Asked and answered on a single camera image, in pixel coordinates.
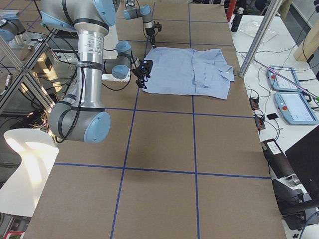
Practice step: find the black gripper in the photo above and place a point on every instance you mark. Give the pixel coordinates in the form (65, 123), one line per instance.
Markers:
(150, 32)
(138, 72)

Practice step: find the light blue striped shirt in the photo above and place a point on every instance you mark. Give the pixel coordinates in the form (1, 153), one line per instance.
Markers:
(179, 71)

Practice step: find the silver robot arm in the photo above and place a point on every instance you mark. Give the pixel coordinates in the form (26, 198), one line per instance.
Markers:
(144, 12)
(80, 115)

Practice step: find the black water bottle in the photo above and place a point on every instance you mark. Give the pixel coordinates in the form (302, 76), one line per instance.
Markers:
(237, 19)

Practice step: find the red water bottle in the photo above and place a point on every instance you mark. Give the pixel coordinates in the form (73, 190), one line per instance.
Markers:
(231, 8)

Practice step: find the small circuit board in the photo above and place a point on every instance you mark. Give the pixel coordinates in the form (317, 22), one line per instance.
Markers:
(254, 103)

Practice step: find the lower blue teach pendant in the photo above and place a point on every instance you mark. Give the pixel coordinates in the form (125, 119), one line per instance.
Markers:
(295, 109)

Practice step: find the black cylinder device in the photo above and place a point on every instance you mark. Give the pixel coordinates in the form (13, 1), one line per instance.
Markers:
(276, 159)

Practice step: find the white moulded chair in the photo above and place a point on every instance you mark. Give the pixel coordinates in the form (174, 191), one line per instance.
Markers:
(38, 151)

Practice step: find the black monitor screen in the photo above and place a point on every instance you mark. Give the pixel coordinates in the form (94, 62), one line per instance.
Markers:
(303, 157)

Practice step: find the white pedestal column base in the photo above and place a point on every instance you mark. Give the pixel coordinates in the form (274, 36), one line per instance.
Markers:
(110, 42)

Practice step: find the aluminium frame post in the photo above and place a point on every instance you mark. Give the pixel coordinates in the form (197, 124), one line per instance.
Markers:
(267, 19)

